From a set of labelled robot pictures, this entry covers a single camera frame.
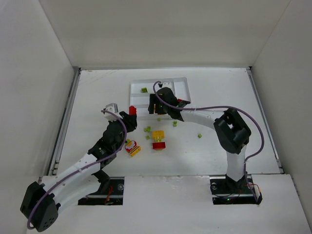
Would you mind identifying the green square lego brick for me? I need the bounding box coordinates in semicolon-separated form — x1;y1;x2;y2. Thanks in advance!
141;87;148;93

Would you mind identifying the yellow lego brick large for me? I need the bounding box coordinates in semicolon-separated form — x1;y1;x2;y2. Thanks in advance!
152;130;165;140

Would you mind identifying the red lego brick large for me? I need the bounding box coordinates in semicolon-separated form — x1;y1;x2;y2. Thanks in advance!
152;142;166;151

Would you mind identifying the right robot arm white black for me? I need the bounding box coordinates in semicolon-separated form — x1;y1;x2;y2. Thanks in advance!
148;87;251;189

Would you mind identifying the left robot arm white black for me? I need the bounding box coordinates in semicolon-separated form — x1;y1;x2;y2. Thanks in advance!
20;106;137;232

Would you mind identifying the white divided sorting tray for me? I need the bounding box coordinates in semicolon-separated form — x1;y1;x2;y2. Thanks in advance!
128;77;194;121

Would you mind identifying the red white flower lego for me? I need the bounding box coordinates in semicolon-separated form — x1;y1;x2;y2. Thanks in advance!
124;140;137;153

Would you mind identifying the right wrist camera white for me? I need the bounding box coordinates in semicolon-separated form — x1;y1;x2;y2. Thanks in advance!
158;82;172;89

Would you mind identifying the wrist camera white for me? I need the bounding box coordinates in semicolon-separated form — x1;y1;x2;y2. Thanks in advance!
102;103;120;122
158;82;172;89

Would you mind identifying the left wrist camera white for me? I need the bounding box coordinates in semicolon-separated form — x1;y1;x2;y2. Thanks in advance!
102;103;120;122

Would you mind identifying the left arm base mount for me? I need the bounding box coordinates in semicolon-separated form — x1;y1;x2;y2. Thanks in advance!
78;176;125;206

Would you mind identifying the right aluminium rail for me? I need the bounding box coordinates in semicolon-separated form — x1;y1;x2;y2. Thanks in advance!
246;66;279;159

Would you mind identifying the aluminium rail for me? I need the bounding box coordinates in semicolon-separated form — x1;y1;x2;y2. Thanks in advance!
246;66;279;159
44;66;81;176

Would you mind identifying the left aluminium rail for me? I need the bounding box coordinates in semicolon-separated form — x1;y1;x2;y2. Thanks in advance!
44;66;81;176

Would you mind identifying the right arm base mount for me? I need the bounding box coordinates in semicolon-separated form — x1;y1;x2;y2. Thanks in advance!
210;175;263;205

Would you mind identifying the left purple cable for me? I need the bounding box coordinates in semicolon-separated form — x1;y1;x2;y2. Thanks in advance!
26;109;128;230

